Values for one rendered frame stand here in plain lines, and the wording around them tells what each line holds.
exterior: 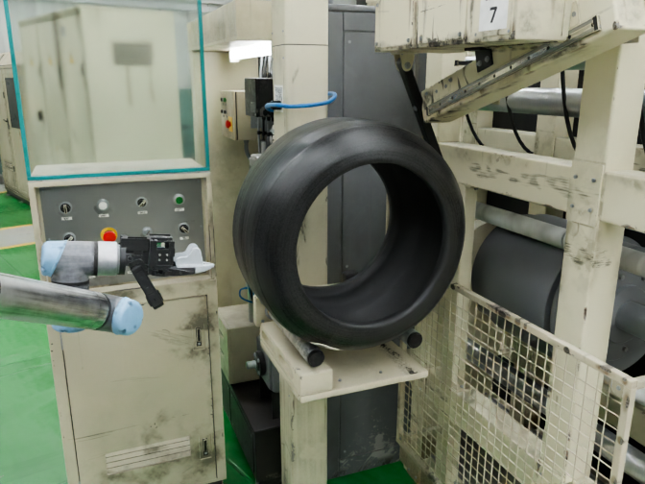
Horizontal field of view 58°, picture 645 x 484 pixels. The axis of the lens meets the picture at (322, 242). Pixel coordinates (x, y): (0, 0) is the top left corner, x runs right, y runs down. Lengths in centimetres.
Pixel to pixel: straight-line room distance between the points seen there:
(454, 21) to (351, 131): 33
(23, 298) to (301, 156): 63
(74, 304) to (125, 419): 110
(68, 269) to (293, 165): 52
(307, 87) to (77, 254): 78
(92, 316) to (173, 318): 90
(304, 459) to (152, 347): 64
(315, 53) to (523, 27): 65
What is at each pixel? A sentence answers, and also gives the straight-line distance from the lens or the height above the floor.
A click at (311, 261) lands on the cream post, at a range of 179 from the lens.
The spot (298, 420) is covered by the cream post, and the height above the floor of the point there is 49.
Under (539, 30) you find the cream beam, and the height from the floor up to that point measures 166.
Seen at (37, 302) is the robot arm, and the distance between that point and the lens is 112.
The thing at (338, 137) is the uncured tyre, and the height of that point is 144.
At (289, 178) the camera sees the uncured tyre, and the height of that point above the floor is 135.
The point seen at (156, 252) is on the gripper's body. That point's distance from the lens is 134.
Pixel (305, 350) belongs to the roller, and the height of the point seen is 91.
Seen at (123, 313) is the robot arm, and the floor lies 112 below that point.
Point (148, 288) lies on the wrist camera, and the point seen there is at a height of 111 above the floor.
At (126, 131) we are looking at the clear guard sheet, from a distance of 197.
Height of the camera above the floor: 156
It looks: 15 degrees down
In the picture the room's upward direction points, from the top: straight up
